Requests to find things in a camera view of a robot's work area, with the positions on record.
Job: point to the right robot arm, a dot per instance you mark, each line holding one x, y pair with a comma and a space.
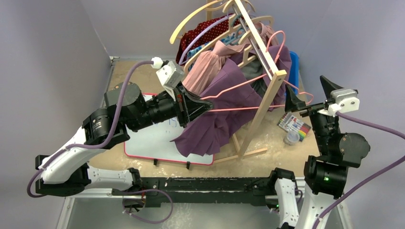
325, 175

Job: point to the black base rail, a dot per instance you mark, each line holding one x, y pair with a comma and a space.
202, 190

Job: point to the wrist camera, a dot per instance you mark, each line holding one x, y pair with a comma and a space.
345, 100
169, 74

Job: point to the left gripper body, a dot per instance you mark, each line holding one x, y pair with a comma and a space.
180, 106

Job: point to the blue plastic bin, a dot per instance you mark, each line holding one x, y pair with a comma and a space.
294, 71

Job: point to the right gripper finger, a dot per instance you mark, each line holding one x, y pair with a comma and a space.
328, 86
292, 102

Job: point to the pink garment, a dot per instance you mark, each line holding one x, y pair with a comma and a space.
209, 64

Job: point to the purple hanger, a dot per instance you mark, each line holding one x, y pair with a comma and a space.
190, 35

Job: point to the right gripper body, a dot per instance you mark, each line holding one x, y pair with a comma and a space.
315, 107

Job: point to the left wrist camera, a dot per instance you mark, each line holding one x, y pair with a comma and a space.
169, 74

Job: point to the marker pack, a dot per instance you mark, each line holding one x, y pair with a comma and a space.
289, 122

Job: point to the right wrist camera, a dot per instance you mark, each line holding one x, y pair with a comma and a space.
345, 100

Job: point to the empty wooden hanger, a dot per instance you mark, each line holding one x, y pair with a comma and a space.
206, 10

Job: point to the clear plastic cup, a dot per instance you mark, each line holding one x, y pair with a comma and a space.
292, 137

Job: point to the red polka dot dress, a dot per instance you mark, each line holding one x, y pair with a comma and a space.
194, 40

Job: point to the pink wire hanger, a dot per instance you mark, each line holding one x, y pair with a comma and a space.
233, 93

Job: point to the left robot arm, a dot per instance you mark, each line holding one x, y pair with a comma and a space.
67, 171

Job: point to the white board with pink edge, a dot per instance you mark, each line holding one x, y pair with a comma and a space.
154, 143

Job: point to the wooden clothes rack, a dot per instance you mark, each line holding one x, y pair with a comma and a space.
276, 77

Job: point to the blue floral garment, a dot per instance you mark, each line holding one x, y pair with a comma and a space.
227, 39

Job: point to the grey garment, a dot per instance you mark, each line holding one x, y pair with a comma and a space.
250, 71

